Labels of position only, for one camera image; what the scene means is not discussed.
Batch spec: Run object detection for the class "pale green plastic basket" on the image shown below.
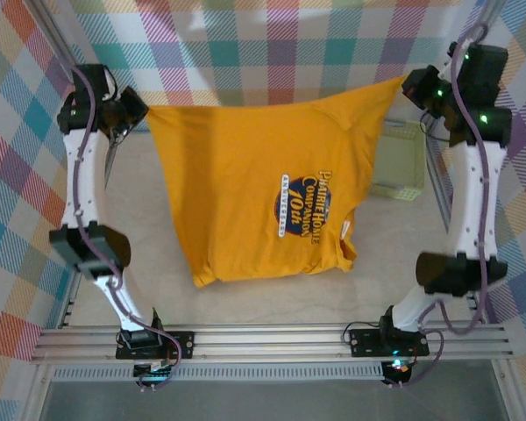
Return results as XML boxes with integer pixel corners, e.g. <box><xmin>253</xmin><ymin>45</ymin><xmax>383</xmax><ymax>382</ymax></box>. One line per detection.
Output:
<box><xmin>370</xmin><ymin>118</ymin><xmax>426</xmax><ymax>203</ymax></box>

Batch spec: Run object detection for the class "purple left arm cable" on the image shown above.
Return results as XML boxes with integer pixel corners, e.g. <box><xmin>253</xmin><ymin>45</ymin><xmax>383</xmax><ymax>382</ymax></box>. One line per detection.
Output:
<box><xmin>72</xmin><ymin>65</ymin><xmax>189</xmax><ymax>391</ymax></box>

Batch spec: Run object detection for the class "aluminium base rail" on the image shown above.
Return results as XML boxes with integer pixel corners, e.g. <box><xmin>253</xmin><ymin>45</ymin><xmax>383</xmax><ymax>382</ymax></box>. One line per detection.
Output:
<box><xmin>30</xmin><ymin>323</ymin><xmax>514</xmax><ymax>365</ymax></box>

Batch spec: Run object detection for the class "grey slotted cable duct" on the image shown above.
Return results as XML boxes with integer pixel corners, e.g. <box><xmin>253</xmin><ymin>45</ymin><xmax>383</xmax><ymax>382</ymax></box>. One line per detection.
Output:
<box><xmin>52</xmin><ymin>366</ymin><xmax>385</xmax><ymax>382</ymax></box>

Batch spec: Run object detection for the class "aluminium corner post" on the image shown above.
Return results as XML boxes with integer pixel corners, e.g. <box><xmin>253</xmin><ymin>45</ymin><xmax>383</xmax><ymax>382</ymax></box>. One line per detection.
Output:
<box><xmin>423</xmin><ymin>0</ymin><xmax>506</xmax><ymax>132</ymax></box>
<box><xmin>28</xmin><ymin>0</ymin><xmax>119</xmax><ymax>146</ymax></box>

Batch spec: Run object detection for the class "aluminium side rail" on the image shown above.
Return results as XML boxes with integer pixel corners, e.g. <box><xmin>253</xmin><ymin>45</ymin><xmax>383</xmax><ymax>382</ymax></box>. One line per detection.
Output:
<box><xmin>424</xmin><ymin>122</ymin><xmax>487</xmax><ymax>325</ymax></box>
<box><xmin>60</xmin><ymin>131</ymin><xmax>120</xmax><ymax>329</ymax></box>

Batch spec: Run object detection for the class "yellow t-shirt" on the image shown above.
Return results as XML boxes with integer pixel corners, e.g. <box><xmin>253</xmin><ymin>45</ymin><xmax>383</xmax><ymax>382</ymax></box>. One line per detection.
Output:
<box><xmin>145</xmin><ymin>75</ymin><xmax>408</xmax><ymax>289</ymax></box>

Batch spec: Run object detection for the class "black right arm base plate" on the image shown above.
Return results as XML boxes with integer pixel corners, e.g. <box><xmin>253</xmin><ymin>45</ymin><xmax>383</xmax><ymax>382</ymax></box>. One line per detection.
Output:
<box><xmin>349</xmin><ymin>327</ymin><xmax>430</xmax><ymax>357</ymax></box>

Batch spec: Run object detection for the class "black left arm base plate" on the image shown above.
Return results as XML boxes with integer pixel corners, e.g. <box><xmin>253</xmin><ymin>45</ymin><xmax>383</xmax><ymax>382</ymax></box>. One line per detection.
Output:
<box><xmin>115</xmin><ymin>331</ymin><xmax>196</xmax><ymax>360</ymax></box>

